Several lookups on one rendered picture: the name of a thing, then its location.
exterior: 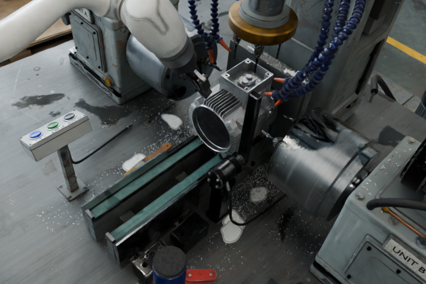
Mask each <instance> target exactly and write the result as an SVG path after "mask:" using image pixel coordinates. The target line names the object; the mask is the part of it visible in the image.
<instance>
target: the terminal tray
mask: <svg viewBox="0 0 426 284"><path fill-rule="evenodd" d="M254 67H255V62H253V61H252V60H250V59H248V58H247V59H246V60H244V61H242V62H241V63H239V64H238V65H236V66H235V67H233V68H231V69H230V70H228V71H227V72H225V73H223V74H222V75H221V78H220V87H219V90H221V89H223V90H226V91H228V92H230V94H231V93H233V95H235V98H236V97H237V100H238V99H240V101H239V102H242V108H243V109H244V110H246V106H247V99H248V95H249V93H250V92H252V91H255V92H257V93H259V94H260V95H261V96H262V98H264V96H266V95H265V94H264V93H267V92H269V91H270V88H271V85H272V81H273V76H274V74H272V73H271V72H269V71H268V70H266V69H265V68H263V67H261V66H260V65H258V64H257V68H256V72H255V73H254V69H255V68H254ZM244 72H245V73H244ZM232 78H233V79H232ZM236 78H237V79H236ZM257 79H258V81H257ZM231 80H232V81H231ZM234 81H235V82H234Z"/></svg>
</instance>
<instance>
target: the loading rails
mask: <svg viewBox="0 0 426 284"><path fill-rule="evenodd" d="M268 139H269V138H268V137H266V136H264V137H263V138H262V137H260V136H257V137H255V138H254V139H253V142H252V147H251V151H250V157H249V160H248V163H247V164H246V165H244V166H243V165H242V164H241V166H242V170H243V169H244V168H245V169H246V170H248V171H249V172H250V173H251V174H252V173H253V172H255V171H256V170H257V169H258V168H259V167H260V164H259V163H258V162H256V161H255V159H256V158H258V157H259V156H260V155H262V154H263V153H264V152H265V151H266V147H267V144H268ZM198 141H200V138H199V137H198V136H195V135H194V134H193V135H192V136H190V137H189V138H187V139H186V140H184V141H183V142H181V143H180V144H178V145H177V146H175V147H174V148H173V149H171V150H169V151H168V152H167V153H166V151H165V150H163V151H162V152H160V153H159V154H157V155H156V156H154V157H153V158H151V159H150V160H148V161H147V162H145V163H144V164H142V165H141V166H139V167H138V168H136V169H135V170H133V171H132V172H130V173H129V174H127V175H125V176H124V177H122V178H121V179H119V180H118V181H116V182H115V183H114V184H112V185H110V186H109V187H107V188H106V189H104V190H103V191H101V192H100V193H98V194H97V195H95V196H94V197H93V198H91V199H89V200H88V201H86V202H85V203H83V204H82V205H81V209H82V214H83V216H84V221H85V224H86V228H87V231H88V233H89V234H90V235H91V236H92V237H93V238H94V239H95V241H96V242H99V241H100V240H101V239H103V238H104V237H106V241H107V245H108V250H109V254H110V258H111V259H112V261H113V262H114V263H116V265H117V266H118V267H119V268H120V269H123V268H124V267H126V266H127V265H128V264H129V263H131V264H132V261H133V260H135V259H136V258H137V257H139V256H140V255H141V254H142V253H143V252H144V251H145V250H146V249H148V248H149V247H151V246H152V245H153V244H154V243H155V242H157V241H158V240H159V239H161V238H162V237H163V236H164V235H165V234H167V233H168V232H169V231H170V230H171V229H173V228H175V227H176V226H177V225H178V224H180V223H181V222H183V221H184V220H185V219H186V218H187V217H188V216H189V215H190V214H192V213H193V212H194V211H196V210H197V209H198V204H200V203H201V202H203V201H204V200H205V199H206V198H207V197H209V196H210V194H211V189H212V188H211V187H210V186H209V182H208V178H207V170H209V169H210V168H211V167H213V166H215V165H217V164H218V163H219V162H221V161H222V158H223V157H222V156H221V154H219V155H217V154H215V152H214V153H213V151H210V150H209V148H207V145H206V146H204V144H202V142H198ZM220 156H221V157H220Z"/></svg>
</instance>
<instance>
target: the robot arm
mask: <svg viewBox="0 0 426 284"><path fill-rule="evenodd" d="M79 8H85V9H89V10H91V11H92V12H93V13H94V14H95V15H96V16H102V17H106V18H111V19H114V20H117V21H120V20H121V21H122V22H123V23H124V24H125V25H126V27H127V28H128V29H129V31H130V32H131V34H132V35H133V36H134V37H135V38H136V40H137V41H138V42H140V43H141V44H142V45H143V46H144V47H145V48H146V49H147V50H148V51H150V52H152V53H153V54H154V55H155V56H156V57H157V58H158V59H159V60H160V62H161V63H162V64H163V65H164V66H166V67H168V68H170V69H171V70H172V71H173V72H174V73H176V74H183V75H184V77H185V78H186V79H187V81H190V82H191V83H192V84H193V85H194V86H195V88H196V90H197V91H198V92H199V93H200V95H201V96H203V98H204V99H207V98H208V97H209V95H210V94H211V93H212V91H211V89H210V82H209V80H208V78H209V77H208V75H206V74H200V70H199V68H198V65H197V54H196V53H195V51H194V45H193V43H192V41H191V39H190V37H189V36H188V34H187V32H186V31H185V27H184V23H183V21H182V19H181V17H180V15H179V13H178V12H177V10H176V9H175V7H174V6H173V4H172V3H171V2H170V1H169V0H33V1H31V2H29V3H28V4H26V5H25V6H23V7H21V8H20V9H19V10H16V11H15V12H14V13H12V14H10V15H9V16H7V17H6V18H4V19H2V20H0V63H1V62H3V61H5V60H7V59H9V58H11V57H13V56H15V55H17V54H18V53H19V52H21V51H23V50H24V49H25V48H26V47H27V46H29V45H30V44H31V43H32V42H34V41H35V40H36V39H37V38H38V37H39V36H40V35H41V34H43V33H44V32H45V31H46V30H48V29H49V28H50V26H52V25H53V24H54V23H55V22H56V21H57V20H59V19H60V18H61V17H62V16H63V15H64V14H65V13H67V12H69V11H71V10H75V9H79Z"/></svg>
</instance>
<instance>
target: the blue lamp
mask: <svg viewBox="0 0 426 284"><path fill-rule="evenodd" d="M153 278H154V280H155V283H156V284H183V282H184V280H185V278H186V269H185V270H184V272H183V273H182V274H181V275H179V276H178V277H176V278H172V279H167V278H163V277H161V276H159V275H158V274H157V273H156V272H155V270H154V268H153Z"/></svg>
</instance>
